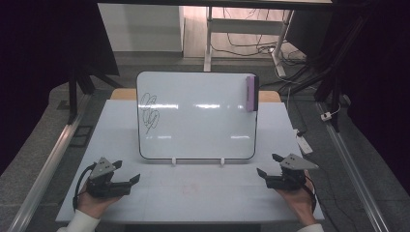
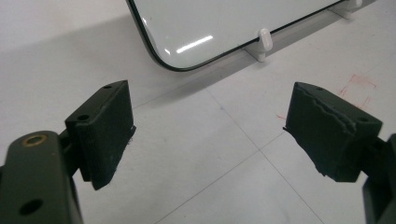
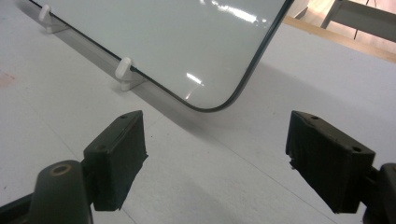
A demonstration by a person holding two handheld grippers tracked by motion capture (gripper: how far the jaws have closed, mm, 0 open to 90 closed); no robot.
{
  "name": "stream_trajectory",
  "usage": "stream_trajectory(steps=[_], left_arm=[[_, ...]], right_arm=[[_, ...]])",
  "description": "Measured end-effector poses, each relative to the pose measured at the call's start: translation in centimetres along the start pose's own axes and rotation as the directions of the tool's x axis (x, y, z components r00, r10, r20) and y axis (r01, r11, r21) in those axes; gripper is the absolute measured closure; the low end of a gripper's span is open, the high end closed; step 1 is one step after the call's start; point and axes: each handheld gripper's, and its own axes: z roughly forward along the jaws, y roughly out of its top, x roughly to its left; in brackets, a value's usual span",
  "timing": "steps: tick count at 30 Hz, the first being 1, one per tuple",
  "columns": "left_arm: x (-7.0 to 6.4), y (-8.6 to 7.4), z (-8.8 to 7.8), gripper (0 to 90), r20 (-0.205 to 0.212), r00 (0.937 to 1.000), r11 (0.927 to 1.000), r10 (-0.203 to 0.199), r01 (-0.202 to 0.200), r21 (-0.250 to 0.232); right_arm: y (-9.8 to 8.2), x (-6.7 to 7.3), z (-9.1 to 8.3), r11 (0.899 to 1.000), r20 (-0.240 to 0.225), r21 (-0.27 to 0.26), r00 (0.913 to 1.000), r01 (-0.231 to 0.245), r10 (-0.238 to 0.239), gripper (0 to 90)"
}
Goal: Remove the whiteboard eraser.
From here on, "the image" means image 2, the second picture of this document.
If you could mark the white board with black rim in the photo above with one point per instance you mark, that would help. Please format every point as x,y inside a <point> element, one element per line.
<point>214,28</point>

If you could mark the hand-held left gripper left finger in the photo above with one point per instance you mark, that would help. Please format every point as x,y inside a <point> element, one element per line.
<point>99,133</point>

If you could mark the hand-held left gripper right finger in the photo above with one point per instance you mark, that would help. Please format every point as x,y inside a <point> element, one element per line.
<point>330,140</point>

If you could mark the white plastic board stand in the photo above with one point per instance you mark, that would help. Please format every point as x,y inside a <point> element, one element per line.
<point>261,45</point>
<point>348,7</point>

